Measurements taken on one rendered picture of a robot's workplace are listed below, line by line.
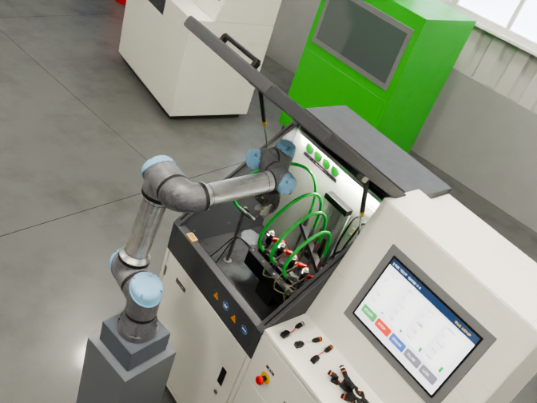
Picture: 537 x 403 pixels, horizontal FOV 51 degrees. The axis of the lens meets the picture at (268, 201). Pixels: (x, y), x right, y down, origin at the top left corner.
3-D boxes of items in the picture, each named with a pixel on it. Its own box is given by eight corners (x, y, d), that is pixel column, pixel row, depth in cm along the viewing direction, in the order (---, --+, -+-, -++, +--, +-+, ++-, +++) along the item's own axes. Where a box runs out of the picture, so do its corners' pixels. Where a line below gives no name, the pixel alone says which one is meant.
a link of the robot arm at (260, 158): (264, 161, 199) (288, 159, 206) (247, 144, 206) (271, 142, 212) (257, 180, 204) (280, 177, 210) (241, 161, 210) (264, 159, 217)
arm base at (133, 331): (132, 349, 201) (137, 332, 195) (108, 321, 207) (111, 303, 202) (165, 332, 212) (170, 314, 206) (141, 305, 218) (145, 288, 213)
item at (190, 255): (170, 252, 263) (177, 226, 254) (179, 250, 266) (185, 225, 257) (244, 352, 229) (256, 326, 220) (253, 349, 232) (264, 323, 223)
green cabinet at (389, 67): (275, 128, 571) (331, -34, 482) (327, 120, 625) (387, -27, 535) (347, 189, 518) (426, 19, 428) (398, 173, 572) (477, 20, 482)
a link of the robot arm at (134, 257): (117, 299, 203) (164, 176, 177) (102, 270, 212) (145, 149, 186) (147, 294, 211) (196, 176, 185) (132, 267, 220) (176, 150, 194)
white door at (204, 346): (143, 345, 302) (168, 251, 264) (147, 343, 303) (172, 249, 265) (206, 447, 266) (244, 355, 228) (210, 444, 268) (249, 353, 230)
